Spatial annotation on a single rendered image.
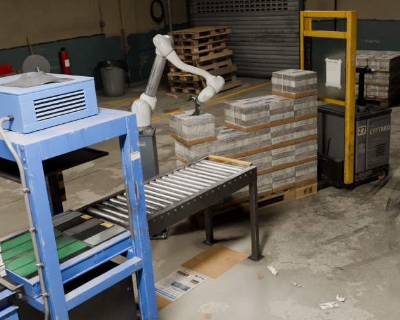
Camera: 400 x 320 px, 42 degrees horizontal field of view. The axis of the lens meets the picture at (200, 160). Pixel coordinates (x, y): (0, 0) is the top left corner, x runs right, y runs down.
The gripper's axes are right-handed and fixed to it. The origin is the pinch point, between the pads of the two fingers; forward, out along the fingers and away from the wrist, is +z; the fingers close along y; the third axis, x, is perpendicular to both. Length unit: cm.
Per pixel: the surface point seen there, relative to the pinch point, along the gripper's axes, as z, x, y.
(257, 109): -11, 62, 16
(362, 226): -42, 112, 148
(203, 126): -9.2, 1.9, 20.9
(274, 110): -8, 82, 20
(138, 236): -129, -123, 99
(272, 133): 2, 79, 40
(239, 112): -0.6, 47.4, 13.0
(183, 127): -1.7, -14.4, 17.4
